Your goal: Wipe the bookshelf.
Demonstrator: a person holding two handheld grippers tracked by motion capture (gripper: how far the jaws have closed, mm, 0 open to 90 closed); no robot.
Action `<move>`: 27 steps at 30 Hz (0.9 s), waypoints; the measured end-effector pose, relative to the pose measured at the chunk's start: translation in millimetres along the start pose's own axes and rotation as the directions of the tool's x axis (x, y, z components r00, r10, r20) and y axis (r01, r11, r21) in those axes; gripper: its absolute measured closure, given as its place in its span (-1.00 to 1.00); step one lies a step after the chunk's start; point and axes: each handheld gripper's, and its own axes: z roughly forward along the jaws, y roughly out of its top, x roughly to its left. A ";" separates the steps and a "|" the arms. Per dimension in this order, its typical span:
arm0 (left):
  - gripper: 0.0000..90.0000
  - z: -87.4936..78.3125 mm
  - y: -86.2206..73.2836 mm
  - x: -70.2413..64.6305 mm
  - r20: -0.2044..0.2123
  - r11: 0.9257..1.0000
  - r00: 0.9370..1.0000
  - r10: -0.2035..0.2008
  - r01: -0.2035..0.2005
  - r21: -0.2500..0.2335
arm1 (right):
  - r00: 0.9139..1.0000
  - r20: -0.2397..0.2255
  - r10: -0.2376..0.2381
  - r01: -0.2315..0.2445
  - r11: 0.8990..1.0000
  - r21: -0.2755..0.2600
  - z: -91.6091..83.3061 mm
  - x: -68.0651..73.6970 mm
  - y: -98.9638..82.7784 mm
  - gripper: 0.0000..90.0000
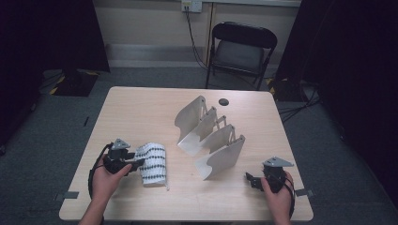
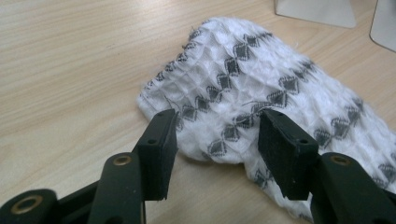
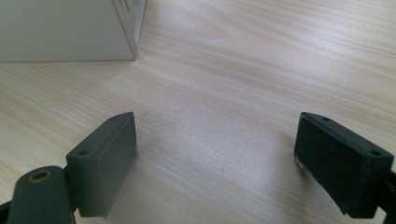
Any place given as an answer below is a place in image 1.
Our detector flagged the right hand-held gripper black cable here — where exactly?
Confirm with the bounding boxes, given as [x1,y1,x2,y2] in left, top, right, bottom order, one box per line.
[282,175,297,220]

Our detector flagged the white towel with black pattern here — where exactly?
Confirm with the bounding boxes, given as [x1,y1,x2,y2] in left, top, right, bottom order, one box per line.
[137,142,170,189]

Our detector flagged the black folding chair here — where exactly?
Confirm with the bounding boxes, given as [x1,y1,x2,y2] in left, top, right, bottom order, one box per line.
[205,21,279,92]

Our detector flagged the person's right hand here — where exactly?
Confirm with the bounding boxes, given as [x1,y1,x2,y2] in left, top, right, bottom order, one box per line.
[260,171,296,222]

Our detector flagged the white wall socket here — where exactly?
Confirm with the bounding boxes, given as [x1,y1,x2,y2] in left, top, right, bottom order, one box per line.
[181,0,204,14]

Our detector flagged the black cable from wall socket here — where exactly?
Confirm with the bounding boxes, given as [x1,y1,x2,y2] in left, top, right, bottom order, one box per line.
[185,7,209,71]

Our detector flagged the grey tape strip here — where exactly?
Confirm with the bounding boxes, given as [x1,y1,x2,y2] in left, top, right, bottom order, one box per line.
[54,190,80,202]
[295,187,314,198]

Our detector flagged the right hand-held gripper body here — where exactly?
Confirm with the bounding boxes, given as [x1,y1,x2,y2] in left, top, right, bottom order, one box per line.
[261,156,296,195]

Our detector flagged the grey expandable metal file rack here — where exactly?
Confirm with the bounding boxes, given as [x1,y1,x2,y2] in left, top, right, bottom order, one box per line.
[174,95,247,181]

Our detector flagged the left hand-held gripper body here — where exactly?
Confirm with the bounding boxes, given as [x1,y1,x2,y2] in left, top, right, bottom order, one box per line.
[102,138,132,176]

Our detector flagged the left hand-held gripper black cable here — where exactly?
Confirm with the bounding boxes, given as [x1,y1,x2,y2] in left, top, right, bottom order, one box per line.
[87,142,115,201]

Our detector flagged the hand-held gripper black cable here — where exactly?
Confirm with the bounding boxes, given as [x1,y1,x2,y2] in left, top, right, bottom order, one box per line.
[282,175,297,220]
[87,142,115,201]

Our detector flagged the person's left hand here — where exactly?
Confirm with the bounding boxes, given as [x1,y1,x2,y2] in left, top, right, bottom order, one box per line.
[90,153,133,202]

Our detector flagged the black curtain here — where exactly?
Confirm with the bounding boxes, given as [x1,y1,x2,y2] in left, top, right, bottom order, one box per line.
[275,0,398,201]
[0,0,111,148]

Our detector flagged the black stand base yellow tape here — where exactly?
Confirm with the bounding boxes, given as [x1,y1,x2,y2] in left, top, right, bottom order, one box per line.
[49,68,100,98]
[266,76,303,103]

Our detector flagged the black floor cables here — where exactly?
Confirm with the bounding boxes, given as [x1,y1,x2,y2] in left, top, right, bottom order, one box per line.
[276,79,322,124]

